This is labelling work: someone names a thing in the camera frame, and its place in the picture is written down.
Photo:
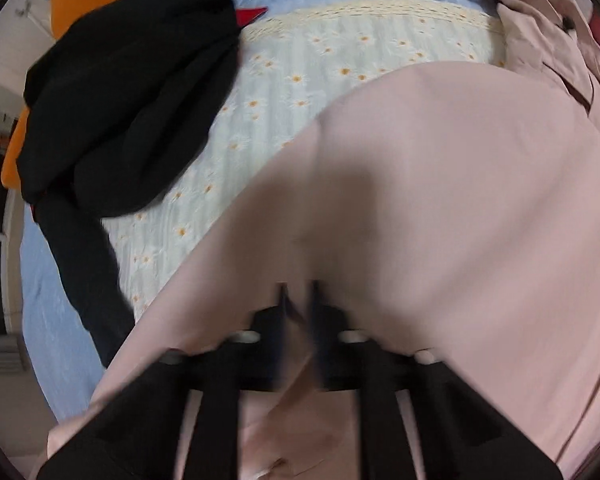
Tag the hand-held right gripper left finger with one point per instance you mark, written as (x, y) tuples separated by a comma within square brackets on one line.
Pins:
[(283, 305)]

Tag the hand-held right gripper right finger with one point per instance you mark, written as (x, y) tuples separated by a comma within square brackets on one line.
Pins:
[(316, 310)]

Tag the pink trousers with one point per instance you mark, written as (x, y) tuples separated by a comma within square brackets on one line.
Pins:
[(430, 185)]

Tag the white daisy print blanket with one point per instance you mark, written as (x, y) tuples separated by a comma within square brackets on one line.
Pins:
[(290, 85)]

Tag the light blue bed sheet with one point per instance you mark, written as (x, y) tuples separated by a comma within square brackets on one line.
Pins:
[(55, 320)]

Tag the black garment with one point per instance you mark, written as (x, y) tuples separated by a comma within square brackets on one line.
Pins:
[(130, 85)]

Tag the red cloth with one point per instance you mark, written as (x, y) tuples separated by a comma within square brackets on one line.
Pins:
[(250, 14)]

